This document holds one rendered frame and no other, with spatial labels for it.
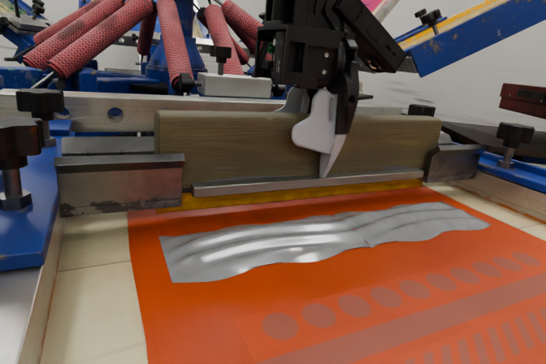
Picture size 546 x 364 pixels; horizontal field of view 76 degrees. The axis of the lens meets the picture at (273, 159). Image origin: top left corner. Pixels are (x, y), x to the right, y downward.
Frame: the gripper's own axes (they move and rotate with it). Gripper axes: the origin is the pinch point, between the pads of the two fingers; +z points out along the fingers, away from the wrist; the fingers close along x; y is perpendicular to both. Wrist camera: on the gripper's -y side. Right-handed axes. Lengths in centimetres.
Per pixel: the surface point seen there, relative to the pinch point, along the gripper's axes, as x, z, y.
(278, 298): 14.6, 5.3, 11.5
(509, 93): -44, -6, -105
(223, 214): 1.0, 5.2, 11.2
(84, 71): -61, -4, 25
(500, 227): 11.6, 5.3, -18.3
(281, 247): 9.0, 4.9, 8.5
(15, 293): 13.9, 1.7, 26.5
